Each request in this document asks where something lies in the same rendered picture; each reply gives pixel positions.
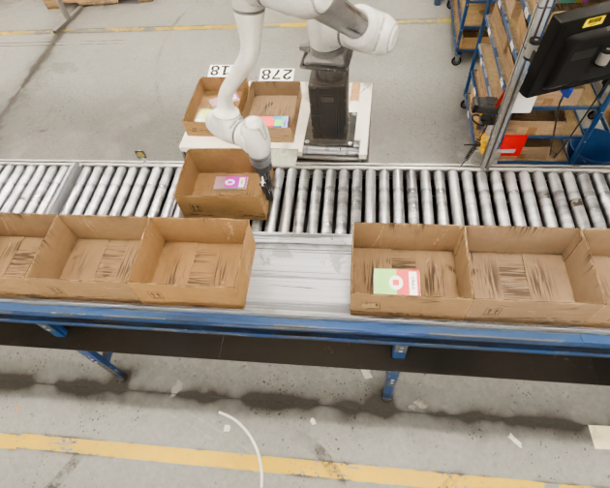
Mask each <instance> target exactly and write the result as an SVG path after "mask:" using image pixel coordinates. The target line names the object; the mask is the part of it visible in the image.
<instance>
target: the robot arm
mask: <svg viewBox="0 0 610 488"><path fill-rule="evenodd" d="M231 4H232V9H233V14H234V17H235V21H236V25H237V29H238V33H239V38H240V52H239V55H238V57H237V59H236V61H235V63H234V64H233V66H232V68H231V69H230V71H229V73H228V75H227V77H226V78H225V80H224V82H223V84H222V86H221V88H220V91H219V95H218V104H217V107H216V108H215V109H213V110H211V111H210V112H209V113H208V114H207V116H206V118H205V125H206V128H207V129H208V131H209V132H210V133H211V134H212V135H214V136H215V137H217V138H219V139H221V140H223V141H225V142H228V143H231V144H235V145H237V146H239V147H240V148H242V149H243V150H244V151H245V152H247V153H248V154H249V157H250V161H251V164H252V166H253V167H254V170H255V172H256V173H258V174H259V178H260V181H261V182H260V183H259V185H260V186H261V189H262V191H263V193H264V194H265V195H266V200H273V199H274V197H273V193H272V188H273V185H271V183H272V182H271V175H270V170H271V169H272V165H271V161H272V155H271V150H270V146H271V141H270V135H269V132H268V129H267V127H266V124H265V123H264V121H263V120H262V119H261V118H260V117H259V116H255V115H251V116H248V117H246V118H245V119H244V120H243V117H242V115H241V114H240V112H239V109H238V108H237V107H235V106H234V104H233V95H234V93H235V92H236V90H237V89H238V87H239V86H240V85H241V83H242V82H243V81H244V79H245V78H246V77H247V75H248V74H249V73H250V72H251V71H252V70H253V68H254V66H255V65H256V63H257V60H258V57H259V51H260V44H261V35H262V26H263V20H264V13H265V7H266V8H269V9H271V10H273V11H276V12H279V13H281V14H283V15H288V16H291V17H295V18H299V19H303V20H307V30H308V37H309V41H310V42H309V43H302V44H300V45H299V49H300V50H302V51H306V52H308V54H307V56H306V58H305V59H304V64H306V65H311V64H316V65H329V66H337V67H344V66H345V58H346V55H347V52H348V49H351V50H354V51H358V52H361V53H365V54H370V55H383V54H386V53H388V52H389V51H390V50H392V49H393V48H394V47H395V44H396V42H397V39H398V35H399V27H398V24H397V22H396V21H395V19H394V18H393V17H392V16H391V15H389V14H386V13H384V12H381V11H379V10H376V9H374V8H372V7H370V6H368V5H364V4H357V5H354V4H352V3H351V2H349V1H348V0H231Z"/></svg>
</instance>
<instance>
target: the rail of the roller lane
mask: <svg viewBox="0 0 610 488"><path fill-rule="evenodd" d="M72 163H80V164H83V166H90V167H91V168H92V169H93V170H94V168H95V166H100V167H102V168H104V169H105V170H106V168H107V167H108V166H112V167H114V168H115V169H116V170H117V169H118V167H120V166H122V167H125V168H126V169H127V170H129V168H130V167H137V168H138V169H139V171H140V169H141V168H142V167H148V168H150V169H151V172H152V169H153V167H159V168H161V169H162V170H163V172H162V175H163V173H164V170H165V168H166V167H171V168H173V169H174V174H175V172H176V169H177V168H178V167H182V166H183V163H184V161H147V163H148V164H145V163H144V162H143V161H108V160H14V159H0V166H3V167H5V166H6V165H11V166H13V167H15V168H16V166H17V165H22V166H24V167H26V168H27V167H28V166H29V165H32V166H35V167H36V168H38V167H39V166H40V165H43V166H46V167H47V168H49V167H50V166H57V167H59V169H60V168H61V167H62V166H67V167H70V166H71V164H72ZM461 165H462V164H380V163H296V164H295V167H291V166H273V171H274V174H275V169H276V168H282V169H283V170H284V171H285V176H284V178H287V175H288V170H289V169H290V168H295V169H296V170H297V178H300V171H301V170H302V169H303V168H307V169H309V170H310V172H311V173H310V178H313V173H314V169H316V168H320V169H322V171H323V177H322V178H325V177H326V171H327V170H328V169H329V168H334V169H335V170H336V178H339V172H340V170H341V169H342V168H346V169H347V170H348V171H349V172H350V179H352V172H353V171H354V170H355V169H357V168H359V169H361V170H362V179H366V170H368V169H374V170H375V171H376V179H379V172H380V170H382V169H387V170H388V171H389V179H392V172H393V170H395V169H400V170H401V171H402V172H403V179H406V172H407V171H408V170H409V169H414V170H415V171H416V180H420V177H419V173H420V172H421V171H422V170H424V169H427V170H429V171H430V176H431V180H434V175H433V173H434V171H436V170H438V169H440V170H442V171H443V173H444V180H447V173H448V172H449V171H450V170H456V171H457V172H458V178H459V180H462V179H461V173H462V171H464V170H470V171H471V172H472V175H473V180H475V173H476V172H477V171H479V170H484V171H485V172H486V176H487V181H490V178H489V173H490V172H491V171H493V170H497V171H499V172H500V173H501V178H502V181H504V180H503V174H504V173H505V172H506V171H509V170H512V171H514V173H515V178H516V181H519V180H518V176H517V175H518V173H519V172H520V171H523V170H525V171H527V172H528V173H529V175H530V178H531V181H533V178H532V175H533V173H534V172H536V171H542V172H543V174H544V177H545V181H546V182H548V181H547V177H546V175H547V173H548V172H550V171H556V172H557V173H558V174H559V176H560V179H561V182H563V180H562V178H561V176H562V174H563V173H564V172H566V171H571V172H572V173H573V175H574V178H575V181H576V182H577V180H576V174H577V173H579V172H581V171H585V172H587V173H588V175H589V177H590V180H591V182H592V179H591V175H592V174H593V173H594V172H598V171H600V172H602V173H603V175H604V178H605V176H606V174H608V173H610V166H578V165H491V166H490V168H489V169H486V168H485V169H480V164H463V165H462V166H461ZM151 172H150V174H151ZM150 174H149V176H150ZM174 174H173V176H174ZM162 175H161V176H162ZM605 180H606V178H605Z"/></svg>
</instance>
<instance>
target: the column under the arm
mask: <svg viewBox="0 0 610 488"><path fill-rule="evenodd" d="M349 89H350V67H349V68H348V70H347V71H346V72H345V73H341V74H340V76H339V77H338V78H336V79H334V80H331V81H328V80H322V79H321V78H320V77H319V71H316V70H312V71H311V74H310V79H309V84H308V92H309V103H310V113H309V118H308V123H307V128H306V133H305V138H304V142H303V145H315V146H342V147H353V145H354V136H355V127H356V118H357V112H349Z"/></svg>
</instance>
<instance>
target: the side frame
mask: <svg viewBox="0 0 610 488"><path fill-rule="evenodd" d="M0 321H4V322H21V323H36V324H53V325H69V326H86V327H102V328H118V329H134V330H151V331H167V332H183V333H199V334H216V335H232V336H248V337H264V338H281V339H297V340H313V341H329V342H346V343H362V344H379V345H394V346H411V347H427V348H444V349H459V350H476V351H508V352H523V353H540V354H556V355H573V356H588V357H605V358H610V335H598V334H580V333H562V332H544V331H526V330H508V329H490V328H471V327H454V326H435V325H418V324H400V323H382V322H364V321H345V320H310V319H293V318H274V317H256V316H238V315H220V314H203V313H184V312H166V311H148V310H130V309H112V308H94V307H76V306H58V305H40V304H22V303H4V302H0ZM581 338H582V339H581Z"/></svg>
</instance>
